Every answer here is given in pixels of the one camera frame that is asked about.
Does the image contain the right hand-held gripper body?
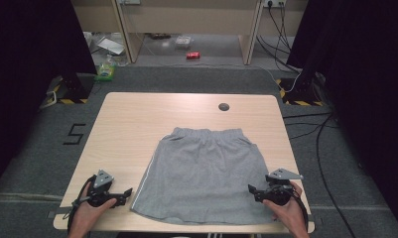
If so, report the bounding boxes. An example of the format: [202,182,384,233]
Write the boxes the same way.
[255,168,305,207]

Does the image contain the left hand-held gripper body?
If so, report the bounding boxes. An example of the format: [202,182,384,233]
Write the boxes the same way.
[85,169,125,208]

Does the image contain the grey shorts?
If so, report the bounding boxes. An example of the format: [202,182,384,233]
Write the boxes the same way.
[130,126,278,226]

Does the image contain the person's right hand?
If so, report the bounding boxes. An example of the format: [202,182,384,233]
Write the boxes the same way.
[262,180,309,233]

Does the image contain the person's left hand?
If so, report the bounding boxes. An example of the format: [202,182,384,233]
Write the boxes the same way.
[71,196,118,233]

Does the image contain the grey tape strip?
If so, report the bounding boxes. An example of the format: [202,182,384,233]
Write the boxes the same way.
[47,205,72,219]

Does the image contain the black stand base hazard tape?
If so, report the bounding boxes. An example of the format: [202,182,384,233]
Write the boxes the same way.
[275,72,326,107]
[47,72,96,105]

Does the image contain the green packet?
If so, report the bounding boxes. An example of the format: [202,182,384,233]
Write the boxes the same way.
[93,54,118,83]

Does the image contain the black curtain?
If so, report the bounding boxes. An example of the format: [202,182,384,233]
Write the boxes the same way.
[0,0,98,196]
[286,0,398,234]

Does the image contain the white paper sheet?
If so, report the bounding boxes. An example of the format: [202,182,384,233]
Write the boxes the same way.
[96,36,126,57]

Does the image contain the dark object under desk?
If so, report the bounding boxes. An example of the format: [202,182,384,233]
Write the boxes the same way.
[149,32,172,41]

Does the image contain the clear plastic container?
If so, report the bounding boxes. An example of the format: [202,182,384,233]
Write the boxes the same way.
[174,35,194,51]

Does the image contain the left hand-held gripper black cable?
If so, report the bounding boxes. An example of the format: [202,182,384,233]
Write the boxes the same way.
[62,175,98,233]

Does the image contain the hand-held gripper black cable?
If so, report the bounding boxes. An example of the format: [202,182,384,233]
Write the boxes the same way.
[289,186,311,232]
[62,175,98,233]

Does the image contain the right hand-held gripper black cable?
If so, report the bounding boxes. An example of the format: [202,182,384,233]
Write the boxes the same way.
[289,186,311,232]

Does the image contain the black floor cables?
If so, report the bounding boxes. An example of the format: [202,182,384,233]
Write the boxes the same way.
[281,111,357,238]

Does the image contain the white floor cable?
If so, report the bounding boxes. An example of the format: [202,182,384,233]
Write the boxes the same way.
[250,63,303,94]

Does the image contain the black socket cables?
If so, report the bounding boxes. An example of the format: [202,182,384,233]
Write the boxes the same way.
[255,2,302,74]

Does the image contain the white wall power socket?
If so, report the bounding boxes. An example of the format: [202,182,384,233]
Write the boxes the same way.
[262,0,287,9]

